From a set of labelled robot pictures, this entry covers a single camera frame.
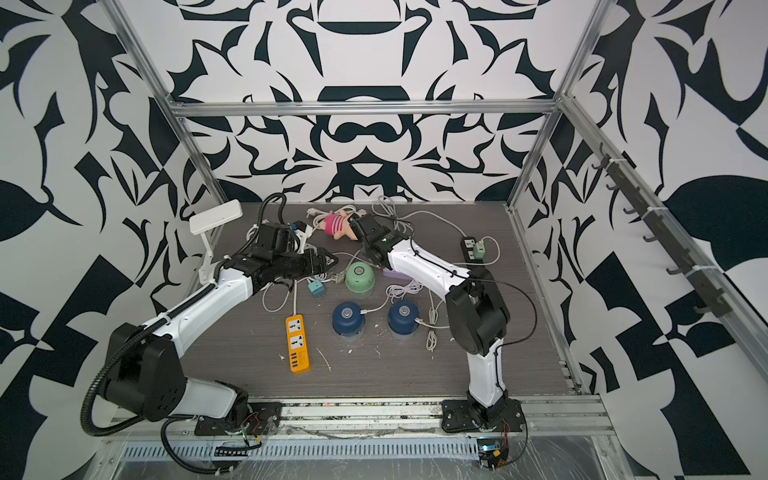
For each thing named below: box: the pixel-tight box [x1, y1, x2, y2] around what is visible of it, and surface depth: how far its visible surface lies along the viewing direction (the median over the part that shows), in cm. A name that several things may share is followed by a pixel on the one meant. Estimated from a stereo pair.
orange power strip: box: [286, 314, 311, 375], surface depth 85 cm
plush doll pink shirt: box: [318, 210, 358, 241], surface depth 107 cm
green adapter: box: [474, 242, 486, 260], surface depth 101 cm
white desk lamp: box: [189, 199, 244, 284], surface depth 86 cm
